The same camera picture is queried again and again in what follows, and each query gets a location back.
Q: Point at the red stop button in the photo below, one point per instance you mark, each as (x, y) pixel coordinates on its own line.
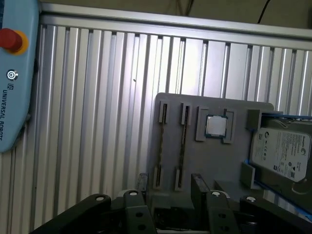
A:
(11, 40)

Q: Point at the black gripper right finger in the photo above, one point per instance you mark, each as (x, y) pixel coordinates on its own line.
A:
(219, 214)

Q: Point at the RAM stick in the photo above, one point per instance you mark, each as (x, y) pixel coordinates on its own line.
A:
(183, 146)
(161, 146)

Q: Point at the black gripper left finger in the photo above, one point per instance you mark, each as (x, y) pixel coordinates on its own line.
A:
(136, 214)

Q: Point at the silver CPU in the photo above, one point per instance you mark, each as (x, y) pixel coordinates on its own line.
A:
(216, 126)

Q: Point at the pale blue teach pendant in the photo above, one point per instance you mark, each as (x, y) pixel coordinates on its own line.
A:
(17, 102)

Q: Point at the grey parts rack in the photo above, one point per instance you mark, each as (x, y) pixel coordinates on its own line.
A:
(214, 158)

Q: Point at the silver hard disk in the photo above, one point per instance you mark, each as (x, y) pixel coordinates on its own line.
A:
(282, 148)

